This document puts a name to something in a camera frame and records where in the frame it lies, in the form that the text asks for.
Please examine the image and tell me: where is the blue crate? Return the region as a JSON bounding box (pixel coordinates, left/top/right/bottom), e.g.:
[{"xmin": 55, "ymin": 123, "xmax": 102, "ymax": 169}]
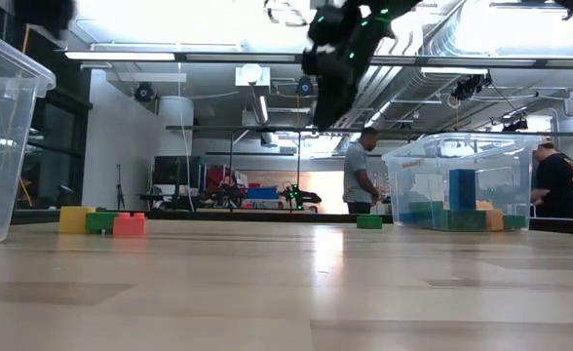
[{"xmin": 246, "ymin": 186, "xmax": 280, "ymax": 201}]

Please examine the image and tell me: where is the black cable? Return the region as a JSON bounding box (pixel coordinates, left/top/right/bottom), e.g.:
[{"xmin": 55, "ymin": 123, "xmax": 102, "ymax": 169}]
[{"xmin": 265, "ymin": 0, "xmax": 313, "ymax": 29}]

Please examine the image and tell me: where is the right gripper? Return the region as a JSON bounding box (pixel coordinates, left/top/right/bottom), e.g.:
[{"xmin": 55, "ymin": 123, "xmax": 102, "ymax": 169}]
[{"xmin": 301, "ymin": 7, "xmax": 390, "ymax": 131}]

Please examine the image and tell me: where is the background work table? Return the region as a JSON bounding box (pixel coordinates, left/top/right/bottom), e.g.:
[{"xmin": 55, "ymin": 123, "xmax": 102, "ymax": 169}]
[{"xmin": 138, "ymin": 193, "xmax": 320, "ymax": 212}]

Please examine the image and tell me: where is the long blue building block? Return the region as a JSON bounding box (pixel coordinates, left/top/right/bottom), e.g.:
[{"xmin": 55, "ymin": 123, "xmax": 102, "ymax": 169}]
[{"xmin": 448, "ymin": 168, "xmax": 478, "ymax": 213}]

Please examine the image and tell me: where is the black background monitor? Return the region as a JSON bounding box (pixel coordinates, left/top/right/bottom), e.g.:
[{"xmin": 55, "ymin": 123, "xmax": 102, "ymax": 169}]
[{"xmin": 152, "ymin": 155, "xmax": 206, "ymax": 187}]

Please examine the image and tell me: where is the white square ceiling lamp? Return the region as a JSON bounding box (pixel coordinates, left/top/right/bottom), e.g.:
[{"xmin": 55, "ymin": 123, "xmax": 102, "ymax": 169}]
[{"xmin": 234, "ymin": 62, "xmax": 272, "ymax": 89}]

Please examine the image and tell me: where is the red background machine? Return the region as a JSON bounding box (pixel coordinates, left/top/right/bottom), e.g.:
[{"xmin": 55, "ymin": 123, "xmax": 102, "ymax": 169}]
[{"xmin": 205, "ymin": 164, "xmax": 249, "ymax": 196}]

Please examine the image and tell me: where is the black tripod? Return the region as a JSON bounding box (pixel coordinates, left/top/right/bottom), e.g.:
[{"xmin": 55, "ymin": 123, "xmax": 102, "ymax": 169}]
[{"xmin": 114, "ymin": 163, "xmax": 126, "ymax": 211}]

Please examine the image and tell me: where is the small orange building block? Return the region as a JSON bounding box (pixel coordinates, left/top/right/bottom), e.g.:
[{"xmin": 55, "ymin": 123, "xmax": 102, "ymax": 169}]
[{"xmin": 112, "ymin": 212, "xmax": 148, "ymax": 239}]

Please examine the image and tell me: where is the small green building block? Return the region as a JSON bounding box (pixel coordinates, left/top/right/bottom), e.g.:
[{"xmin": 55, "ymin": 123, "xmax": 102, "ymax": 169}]
[
  {"xmin": 85, "ymin": 211, "xmax": 120, "ymax": 236},
  {"xmin": 356, "ymin": 214, "xmax": 384, "ymax": 231}
]

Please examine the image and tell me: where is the clear plastic bin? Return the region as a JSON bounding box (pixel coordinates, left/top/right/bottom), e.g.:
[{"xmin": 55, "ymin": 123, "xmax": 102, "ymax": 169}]
[
  {"xmin": 0, "ymin": 22, "xmax": 57, "ymax": 246},
  {"xmin": 381, "ymin": 132, "xmax": 543, "ymax": 233}
]

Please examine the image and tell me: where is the white cylindrical column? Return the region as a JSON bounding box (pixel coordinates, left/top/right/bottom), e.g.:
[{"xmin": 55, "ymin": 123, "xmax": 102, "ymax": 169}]
[{"xmin": 157, "ymin": 95, "xmax": 196, "ymax": 160}]

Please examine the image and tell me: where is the person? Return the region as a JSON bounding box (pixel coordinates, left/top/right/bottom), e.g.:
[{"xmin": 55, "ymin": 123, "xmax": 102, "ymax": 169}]
[
  {"xmin": 529, "ymin": 137, "xmax": 573, "ymax": 220},
  {"xmin": 341, "ymin": 126, "xmax": 384, "ymax": 215}
]

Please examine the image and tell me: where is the silver ventilation duct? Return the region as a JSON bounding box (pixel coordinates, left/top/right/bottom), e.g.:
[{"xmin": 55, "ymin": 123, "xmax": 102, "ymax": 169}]
[{"xmin": 334, "ymin": 0, "xmax": 573, "ymax": 131}]

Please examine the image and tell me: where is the black hanging ceiling device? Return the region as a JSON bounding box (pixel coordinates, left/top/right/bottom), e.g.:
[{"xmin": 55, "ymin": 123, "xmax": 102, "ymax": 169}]
[
  {"xmin": 450, "ymin": 72, "xmax": 493, "ymax": 101},
  {"xmin": 500, "ymin": 118, "xmax": 530, "ymax": 134}
]

